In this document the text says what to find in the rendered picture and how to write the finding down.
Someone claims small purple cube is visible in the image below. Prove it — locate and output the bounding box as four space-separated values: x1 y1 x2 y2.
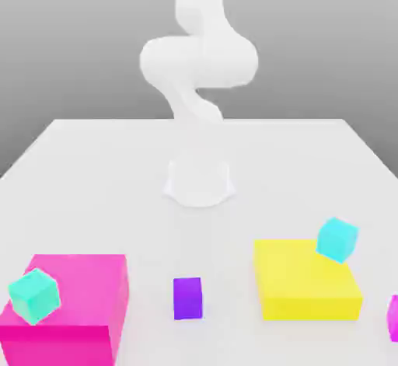
173 277 204 321

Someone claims small cyan cube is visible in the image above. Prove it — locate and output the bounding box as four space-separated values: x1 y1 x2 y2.
315 216 360 265

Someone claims small teal cube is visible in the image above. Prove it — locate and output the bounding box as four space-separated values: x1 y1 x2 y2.
8 267 62 326

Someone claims small magenta cube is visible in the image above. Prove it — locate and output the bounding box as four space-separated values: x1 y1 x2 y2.
386 294 398 343

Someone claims large yellow box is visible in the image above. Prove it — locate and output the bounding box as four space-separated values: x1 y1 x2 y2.
253 239 365 322

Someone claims large pink box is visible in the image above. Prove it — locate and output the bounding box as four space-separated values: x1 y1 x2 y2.
0 253 130 366

